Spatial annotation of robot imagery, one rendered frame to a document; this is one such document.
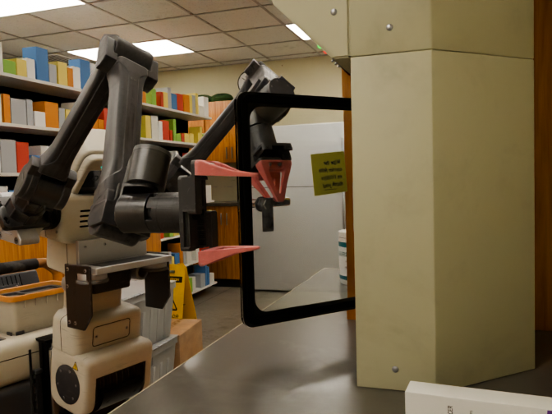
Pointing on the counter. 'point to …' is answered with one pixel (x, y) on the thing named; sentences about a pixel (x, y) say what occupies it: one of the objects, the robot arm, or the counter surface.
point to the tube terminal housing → (443, 190)
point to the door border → (251, 205)
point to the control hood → (323, 25)
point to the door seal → (250, 207)
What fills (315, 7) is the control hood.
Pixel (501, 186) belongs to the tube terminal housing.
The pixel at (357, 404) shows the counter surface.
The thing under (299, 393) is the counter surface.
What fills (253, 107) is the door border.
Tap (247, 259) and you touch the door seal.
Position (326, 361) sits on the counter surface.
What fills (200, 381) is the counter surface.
